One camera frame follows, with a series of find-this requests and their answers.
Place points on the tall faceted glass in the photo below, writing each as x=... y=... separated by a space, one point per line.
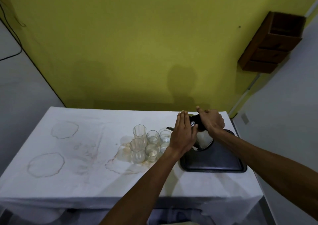
x=139 y=132
x=137 y=151

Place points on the person's left forearm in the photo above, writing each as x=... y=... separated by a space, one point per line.
x=146 y=187

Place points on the person's left thumb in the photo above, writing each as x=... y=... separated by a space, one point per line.
x=195 y=129

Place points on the person's left hand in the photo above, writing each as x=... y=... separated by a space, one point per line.
x=181 y=139

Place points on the person's right forearm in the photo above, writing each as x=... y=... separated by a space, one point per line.
x=268 y=165

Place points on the white stained tablecloth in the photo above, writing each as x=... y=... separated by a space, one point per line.
x=87 y=172

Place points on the brown wooden wall shelf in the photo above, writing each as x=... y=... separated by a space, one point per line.
x=273 y=43

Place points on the person's right thumb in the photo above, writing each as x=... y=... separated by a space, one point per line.
x=200 y=110

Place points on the black tray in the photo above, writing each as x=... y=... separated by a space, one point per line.
x=216 y=160

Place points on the grey wall socket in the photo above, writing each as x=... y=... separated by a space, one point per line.
x=245 y=118

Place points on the person's right hand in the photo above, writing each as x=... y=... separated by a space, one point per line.
x=212 y=123

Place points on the short clear glass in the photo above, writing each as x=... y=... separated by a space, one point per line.
x=152 y=137
x=165 y=135
x=163 y=147
x=151 y=153

